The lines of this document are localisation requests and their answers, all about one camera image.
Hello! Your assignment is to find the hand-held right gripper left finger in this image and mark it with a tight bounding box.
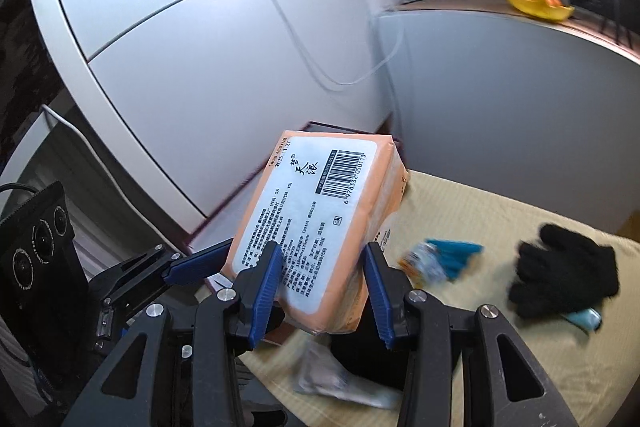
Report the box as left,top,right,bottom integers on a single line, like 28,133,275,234
65,242,286,427

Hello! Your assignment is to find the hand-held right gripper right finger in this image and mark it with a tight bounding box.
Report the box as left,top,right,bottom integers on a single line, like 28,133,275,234
362,242,576,427

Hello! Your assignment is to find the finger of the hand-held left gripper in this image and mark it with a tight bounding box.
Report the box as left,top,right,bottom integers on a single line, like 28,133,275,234
107,238,235,304

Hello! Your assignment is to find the teal folding funnel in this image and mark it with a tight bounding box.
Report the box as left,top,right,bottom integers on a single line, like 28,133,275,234
425,238,485,280

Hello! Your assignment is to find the orange tissue pack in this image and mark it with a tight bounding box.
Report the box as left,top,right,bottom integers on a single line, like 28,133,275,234
221,129,411,335

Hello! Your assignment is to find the clear plastic packet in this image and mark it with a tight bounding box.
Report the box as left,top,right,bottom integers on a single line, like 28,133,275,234
292,339,401,409

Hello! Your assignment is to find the maroon cardboard box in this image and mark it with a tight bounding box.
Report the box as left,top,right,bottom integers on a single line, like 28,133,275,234
187,119,406,258

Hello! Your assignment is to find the black knit glove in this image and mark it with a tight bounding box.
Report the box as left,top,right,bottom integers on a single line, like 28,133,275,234
507,223,621,320

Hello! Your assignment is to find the light blue small item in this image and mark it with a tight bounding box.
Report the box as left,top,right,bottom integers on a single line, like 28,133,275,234
562,307,602,332

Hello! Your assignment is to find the small orange snack packet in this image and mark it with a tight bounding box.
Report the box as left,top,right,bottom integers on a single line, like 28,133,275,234
398,241,448,290

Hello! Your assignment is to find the striped yellow bed sheet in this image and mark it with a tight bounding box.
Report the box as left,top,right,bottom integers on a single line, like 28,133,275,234
200,169,640,427

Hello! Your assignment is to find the white cabinet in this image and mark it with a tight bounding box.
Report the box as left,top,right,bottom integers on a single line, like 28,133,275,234
25,0,351,235

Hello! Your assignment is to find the wooden window sill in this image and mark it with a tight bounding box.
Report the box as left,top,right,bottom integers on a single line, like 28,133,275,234
395,0,640,58

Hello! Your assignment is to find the yellow bowl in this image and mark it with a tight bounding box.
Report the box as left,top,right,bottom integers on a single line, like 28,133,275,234
501,0,576,24

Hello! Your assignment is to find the black light stand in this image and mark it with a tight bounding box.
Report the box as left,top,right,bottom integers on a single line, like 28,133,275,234
597,0,636,48

